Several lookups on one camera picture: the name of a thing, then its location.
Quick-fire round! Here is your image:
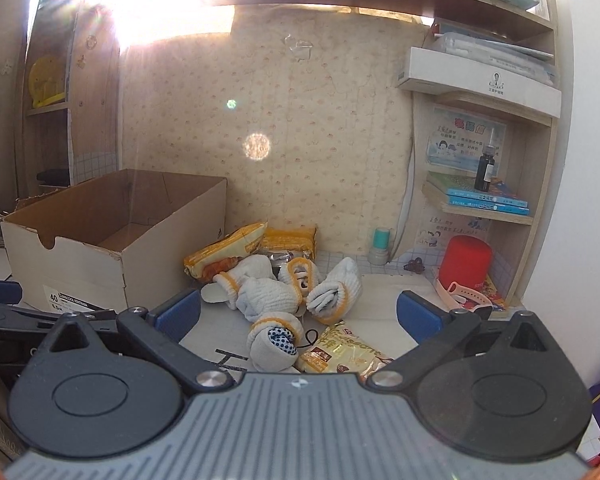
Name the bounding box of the croissant snack bag front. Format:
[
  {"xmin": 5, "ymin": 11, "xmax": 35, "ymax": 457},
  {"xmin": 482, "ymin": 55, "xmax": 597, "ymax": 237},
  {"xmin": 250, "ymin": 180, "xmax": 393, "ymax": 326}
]
[{"xmin": 294, "ymin": 322, "xmax": 392, "ymax": 380}]

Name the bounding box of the croissant snack bag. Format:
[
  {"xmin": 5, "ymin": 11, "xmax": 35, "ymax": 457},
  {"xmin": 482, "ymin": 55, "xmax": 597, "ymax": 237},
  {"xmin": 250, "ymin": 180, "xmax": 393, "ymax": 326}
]
[
  {"xmin": 183, "ymin": 222, "xmax": 268, "ymax": 284},
  {"xmin": 294, "ymin": 322, "xmax": 392, "ymax": 380}
]

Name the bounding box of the white glove roll front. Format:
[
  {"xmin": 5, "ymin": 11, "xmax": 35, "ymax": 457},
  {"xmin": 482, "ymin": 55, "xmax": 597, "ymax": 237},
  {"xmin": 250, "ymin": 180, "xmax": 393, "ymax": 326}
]
[{"xmin": 247, "ymin": 312, "xmax": 304, "ymax": 373}]

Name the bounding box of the white glove roll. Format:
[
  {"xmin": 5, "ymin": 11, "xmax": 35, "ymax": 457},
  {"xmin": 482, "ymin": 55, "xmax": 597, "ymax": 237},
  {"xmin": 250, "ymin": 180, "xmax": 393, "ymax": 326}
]
[
  {"xmin": 306, "ymin": 257, "xmax": 362, "ymax": 325},
  {"xmin": 247, "ymin": 312, "xmax": 304, "ymax": 373},
  {"xmin": 278, "ymin": 257, "xmax": 323, "ymax": 301},
  {"xmin": 213, "ymin": 255, "xmax": 302, "ymax": 322}
]

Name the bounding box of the pink smart watch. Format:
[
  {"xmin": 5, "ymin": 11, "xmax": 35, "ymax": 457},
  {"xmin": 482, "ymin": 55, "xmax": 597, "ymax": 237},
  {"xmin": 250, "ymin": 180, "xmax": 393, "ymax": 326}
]
[{"xmin": 434, "ymin": 280, "xmax": 493, "ymax": 312}]

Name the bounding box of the brown hair claw clip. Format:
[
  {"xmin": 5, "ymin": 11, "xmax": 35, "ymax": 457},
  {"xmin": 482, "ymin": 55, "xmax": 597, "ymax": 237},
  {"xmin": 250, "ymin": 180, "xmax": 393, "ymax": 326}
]
[{"xmin": 403, "ymin": 257, "xmax": 426, "ymax": 275}]

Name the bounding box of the red cylindrical speaker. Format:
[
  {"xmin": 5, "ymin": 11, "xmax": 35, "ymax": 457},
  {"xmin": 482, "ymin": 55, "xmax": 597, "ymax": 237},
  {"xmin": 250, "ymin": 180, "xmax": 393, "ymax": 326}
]
[{"xmin": 438, "ymin": 235, "xmax": 493, "ymax": 290}]

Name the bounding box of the croissant snack bag back left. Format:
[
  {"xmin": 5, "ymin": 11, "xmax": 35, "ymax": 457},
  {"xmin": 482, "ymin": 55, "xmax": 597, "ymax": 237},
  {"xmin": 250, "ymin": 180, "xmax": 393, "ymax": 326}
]
[{"xmin": 183, "ymin": 222, "xmax": 268, "ymax": 284}]

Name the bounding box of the teal capped stamp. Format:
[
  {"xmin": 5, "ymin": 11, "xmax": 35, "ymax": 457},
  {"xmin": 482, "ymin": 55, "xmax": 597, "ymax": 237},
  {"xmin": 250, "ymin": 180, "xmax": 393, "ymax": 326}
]
[{"xmin": 367, "ymin": 228, "xmax": 390, "ymax": 266}]

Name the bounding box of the white glove roll left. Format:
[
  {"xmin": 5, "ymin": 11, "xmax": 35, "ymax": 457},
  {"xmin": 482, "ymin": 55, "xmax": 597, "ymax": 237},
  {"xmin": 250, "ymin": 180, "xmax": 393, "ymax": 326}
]
[{"xmin": 213, "ymin": 255, "xmax": 302, "ymax": 322}]

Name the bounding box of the open cardboard box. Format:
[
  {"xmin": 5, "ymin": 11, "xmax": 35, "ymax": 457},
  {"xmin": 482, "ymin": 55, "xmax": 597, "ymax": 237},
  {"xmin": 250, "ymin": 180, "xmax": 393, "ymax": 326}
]
[{"xmin": 1, "ymin": 169, "xmax": 227, "ymax": 312}]

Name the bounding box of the white glove roll right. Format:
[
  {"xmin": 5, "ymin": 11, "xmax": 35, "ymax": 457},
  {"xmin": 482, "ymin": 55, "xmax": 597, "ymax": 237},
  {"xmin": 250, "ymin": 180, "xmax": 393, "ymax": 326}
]
[{"xmin": 306, "ymin": 257, "xmax": 362, "ymax": 325}]

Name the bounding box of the blue book stack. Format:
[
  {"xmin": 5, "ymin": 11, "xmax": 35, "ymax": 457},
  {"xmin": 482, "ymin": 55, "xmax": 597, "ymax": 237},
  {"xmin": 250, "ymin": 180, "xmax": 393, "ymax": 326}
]
[{"xmin": 426, "ymin": 172, "xmax": 530, "ymax": 216}]

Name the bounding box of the white glove roll middle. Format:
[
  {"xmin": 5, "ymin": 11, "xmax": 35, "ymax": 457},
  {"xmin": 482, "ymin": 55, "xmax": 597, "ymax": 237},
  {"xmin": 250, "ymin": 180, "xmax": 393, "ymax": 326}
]
[{"xmin": 278, "ymin": 257, "xmax": 323, "ymax": 301}]

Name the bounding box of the orange snack bag back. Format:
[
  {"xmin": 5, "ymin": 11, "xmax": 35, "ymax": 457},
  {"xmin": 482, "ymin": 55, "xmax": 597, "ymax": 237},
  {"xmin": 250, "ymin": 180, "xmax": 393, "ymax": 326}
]
[{"xmin": 259, "ymin": 226, "xmax": 317, "ymax": 259}]

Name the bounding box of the dark dropper bottle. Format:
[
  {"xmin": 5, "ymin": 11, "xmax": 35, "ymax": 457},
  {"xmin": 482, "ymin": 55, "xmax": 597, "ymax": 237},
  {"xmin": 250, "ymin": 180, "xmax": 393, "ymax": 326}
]
[{"xmin": 474, "ymin": 129, "xmax": 495, "ymax": 192}]

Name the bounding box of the yellow plastic spool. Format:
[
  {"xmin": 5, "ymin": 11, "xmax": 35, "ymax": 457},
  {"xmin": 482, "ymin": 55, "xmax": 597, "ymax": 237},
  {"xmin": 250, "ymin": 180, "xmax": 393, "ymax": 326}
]
[{"xmin": 28, "ymin": 55, "xmax": 66, "ymax": 110}]

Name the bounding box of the wooden desk shelf unit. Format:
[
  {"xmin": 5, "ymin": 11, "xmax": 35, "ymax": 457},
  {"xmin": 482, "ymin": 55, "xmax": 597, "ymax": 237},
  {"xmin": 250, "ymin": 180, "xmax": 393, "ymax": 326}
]
[{"xmin": 209, "ymin": 0, "xmax": 566, "ymax": 311}]

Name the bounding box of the white flat box on shelf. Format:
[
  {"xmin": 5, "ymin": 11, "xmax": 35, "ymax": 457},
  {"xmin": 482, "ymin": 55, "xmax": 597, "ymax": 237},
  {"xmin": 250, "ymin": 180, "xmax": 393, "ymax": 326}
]
[{"xmin": 396, "ymin": 47, "xmax": 562, "ymax": 118}]

